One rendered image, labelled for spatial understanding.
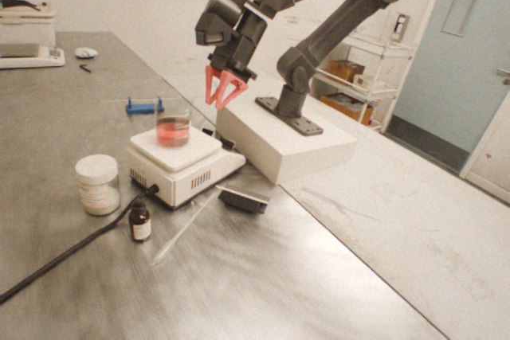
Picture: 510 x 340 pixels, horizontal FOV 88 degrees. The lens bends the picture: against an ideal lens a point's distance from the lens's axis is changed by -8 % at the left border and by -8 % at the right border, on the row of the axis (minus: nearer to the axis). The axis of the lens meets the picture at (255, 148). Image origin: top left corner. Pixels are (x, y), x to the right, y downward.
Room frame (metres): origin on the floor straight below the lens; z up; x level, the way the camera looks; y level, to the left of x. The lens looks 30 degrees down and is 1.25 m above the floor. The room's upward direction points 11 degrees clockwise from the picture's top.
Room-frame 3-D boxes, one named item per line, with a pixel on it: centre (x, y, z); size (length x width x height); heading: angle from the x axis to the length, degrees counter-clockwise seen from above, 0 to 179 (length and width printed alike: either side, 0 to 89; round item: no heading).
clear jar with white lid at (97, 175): (0.33, 0.23, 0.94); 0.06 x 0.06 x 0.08
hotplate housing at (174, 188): (0.45, 0.12, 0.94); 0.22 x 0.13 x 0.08; 150
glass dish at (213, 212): (0.36, 0.06, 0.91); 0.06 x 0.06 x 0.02
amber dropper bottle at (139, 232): (0.29, 0.15, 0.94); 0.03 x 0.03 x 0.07
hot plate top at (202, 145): (0.43, 0.14, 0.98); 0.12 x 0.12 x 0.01; 60
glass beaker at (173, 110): (0.42, 0.15, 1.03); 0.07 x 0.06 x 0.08; 138
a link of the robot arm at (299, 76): (0.67, -0.06, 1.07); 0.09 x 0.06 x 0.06; 18
